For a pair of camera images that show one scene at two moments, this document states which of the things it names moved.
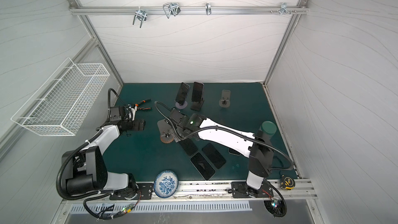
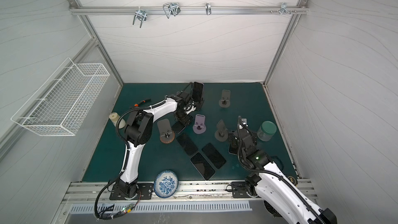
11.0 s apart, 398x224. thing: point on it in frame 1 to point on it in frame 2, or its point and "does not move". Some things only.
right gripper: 173,127 to 241,131
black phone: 189,146 does not move
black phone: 217,159 does not move
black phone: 202,165 does not move
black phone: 233,152 does not move
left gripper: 136,127 to 188,120
